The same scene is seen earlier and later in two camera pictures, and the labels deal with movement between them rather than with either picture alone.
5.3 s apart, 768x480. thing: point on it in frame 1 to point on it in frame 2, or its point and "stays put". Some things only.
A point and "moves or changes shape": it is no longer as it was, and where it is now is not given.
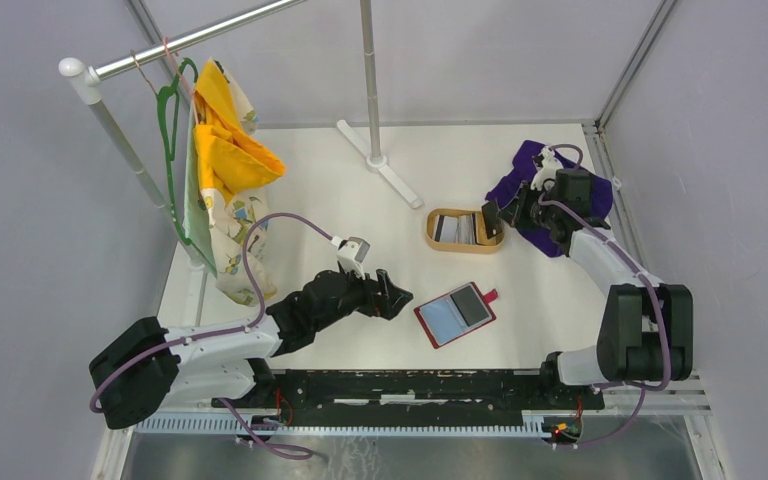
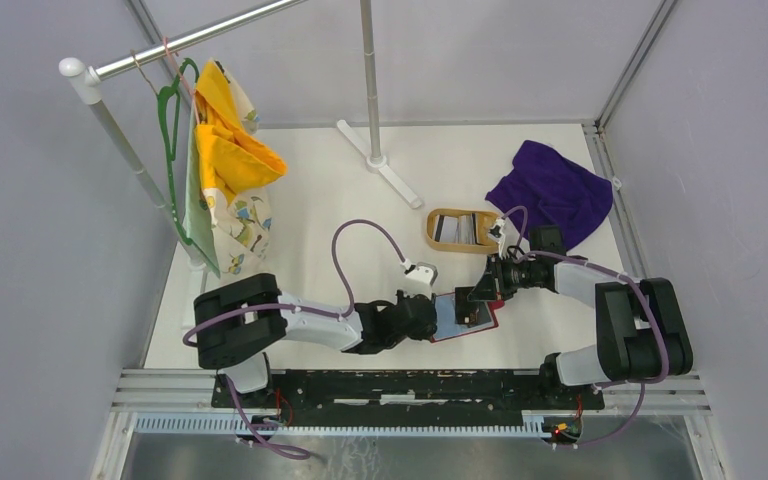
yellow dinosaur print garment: [228, 164] stays put
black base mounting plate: [416, 393] stays put
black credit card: [490, 214] to [466, 312]
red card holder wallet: [455, 313] moves or changes shape
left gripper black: [372, 303] to [425, 333]
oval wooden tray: [483, 244] stays put
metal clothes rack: [79, 79] stays put
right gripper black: [515, 211] to [485, 290]
